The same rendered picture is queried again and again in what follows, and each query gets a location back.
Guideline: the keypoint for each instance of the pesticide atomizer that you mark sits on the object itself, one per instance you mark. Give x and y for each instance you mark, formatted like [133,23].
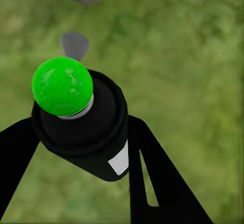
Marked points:
[80,114]

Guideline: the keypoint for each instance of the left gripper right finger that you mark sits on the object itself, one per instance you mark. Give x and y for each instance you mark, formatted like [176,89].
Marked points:
[177,203]

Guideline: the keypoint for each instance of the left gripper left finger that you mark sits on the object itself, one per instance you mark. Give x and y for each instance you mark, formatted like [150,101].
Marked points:
[17,146]

